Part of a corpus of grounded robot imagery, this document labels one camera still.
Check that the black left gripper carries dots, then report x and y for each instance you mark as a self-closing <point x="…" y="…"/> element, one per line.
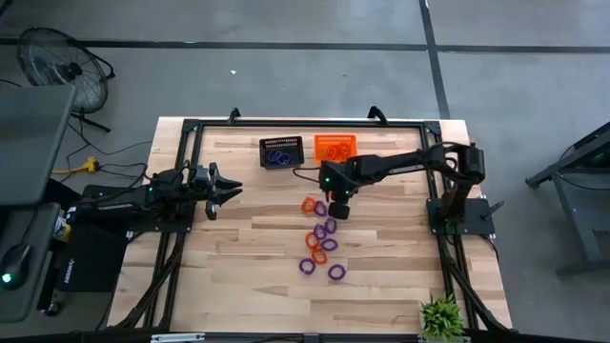
<point x="213" y="195"/>

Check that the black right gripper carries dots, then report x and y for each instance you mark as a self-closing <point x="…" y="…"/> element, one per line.
<point x="340" y="178"/>

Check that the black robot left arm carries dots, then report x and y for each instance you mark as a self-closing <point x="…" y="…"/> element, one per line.
<point x="114" y="206"/>

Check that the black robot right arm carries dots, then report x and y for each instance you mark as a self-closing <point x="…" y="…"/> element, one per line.
<point x="395" y="164"/>

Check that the orange plastic basket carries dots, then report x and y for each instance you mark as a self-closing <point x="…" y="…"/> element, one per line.
<point x="333" y="139"/>

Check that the black plastic basket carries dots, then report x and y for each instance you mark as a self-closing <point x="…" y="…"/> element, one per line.
<point x="281" y="141"/>

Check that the yellow power plug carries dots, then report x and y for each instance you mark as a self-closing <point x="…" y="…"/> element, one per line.
<point x="90" y="165"/>

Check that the green plant in white pot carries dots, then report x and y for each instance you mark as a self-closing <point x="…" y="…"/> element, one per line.
<point x="441" y="319"/>

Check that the black printed box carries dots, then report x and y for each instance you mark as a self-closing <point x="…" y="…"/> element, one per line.
<point x="95" y="262"/>

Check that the black clamp lever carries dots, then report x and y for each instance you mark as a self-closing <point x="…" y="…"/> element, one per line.
<point x="493" y="209"/>

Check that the black floor fan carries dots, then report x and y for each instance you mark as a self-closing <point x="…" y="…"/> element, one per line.
<point x="71" y="71"/>

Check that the grey table top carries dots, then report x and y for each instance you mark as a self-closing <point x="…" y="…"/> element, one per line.
<point x="33" y="143"/>
<point x="43" y="286"/>

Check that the black caster wheel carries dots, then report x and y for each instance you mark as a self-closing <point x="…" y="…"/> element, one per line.
<point x="53" y="308"/>

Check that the black computer mouse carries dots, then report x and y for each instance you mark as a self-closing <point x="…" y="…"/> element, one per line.
<point x="16" y="262"/>

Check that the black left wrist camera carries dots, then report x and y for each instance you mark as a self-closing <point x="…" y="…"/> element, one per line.
<point x="200" y="175"/>

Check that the black metal table frame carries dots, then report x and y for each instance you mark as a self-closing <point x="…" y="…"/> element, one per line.
<point x="310" y="124"/>

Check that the silver metal bracket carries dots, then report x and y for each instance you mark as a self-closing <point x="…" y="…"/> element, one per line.
<point x="176" y="337"/>

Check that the black metal workstation frame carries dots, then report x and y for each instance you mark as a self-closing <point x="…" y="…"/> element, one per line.
<point x="574" y="209"/>

